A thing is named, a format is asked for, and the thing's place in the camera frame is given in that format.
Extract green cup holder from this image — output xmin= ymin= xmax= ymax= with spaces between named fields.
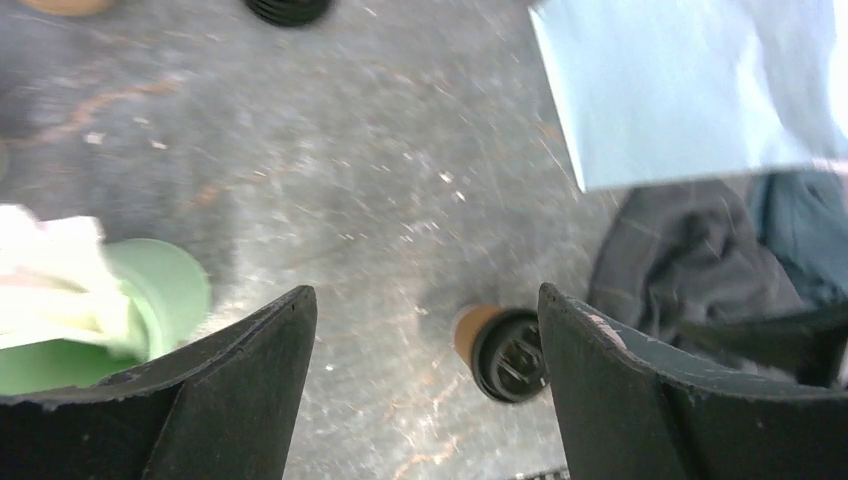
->
xmin=1 ymin=239 xmax=211 ymax=395

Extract stack of black lids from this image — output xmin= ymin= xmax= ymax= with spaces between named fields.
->
xmin=243 ymin=0 xmax=333 ymax=27

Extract dark grey checked cloth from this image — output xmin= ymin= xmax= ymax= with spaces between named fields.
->
xmin=587 ymin=180 xmax=804 ymax=343

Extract white stir sticks bundle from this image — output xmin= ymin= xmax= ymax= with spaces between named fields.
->
xmin=1 ymin=204 xmax=147 ymax=357

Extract light blue paper bag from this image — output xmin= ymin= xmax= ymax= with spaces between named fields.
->
xmin=529 ymin=1 xmax=847 ymax=191

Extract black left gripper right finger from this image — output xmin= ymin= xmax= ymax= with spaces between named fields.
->
xmin=538 ymin=283 xmax=847 ymax=479

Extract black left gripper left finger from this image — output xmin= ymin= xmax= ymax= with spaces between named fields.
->
xmin=1 ymin=285 xmax=317 ymax=479

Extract teal blue cloth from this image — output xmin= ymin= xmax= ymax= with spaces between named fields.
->
xmin=747 ymin=170 xmax=847 ymax=307

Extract brown pulp cup carriers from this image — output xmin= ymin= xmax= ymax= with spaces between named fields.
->
xmin=20 ymin=0 xmax=115 ymax=17

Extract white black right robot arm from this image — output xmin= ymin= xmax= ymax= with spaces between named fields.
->
xmin=678 ymin=302 xmax=847 ymax=389

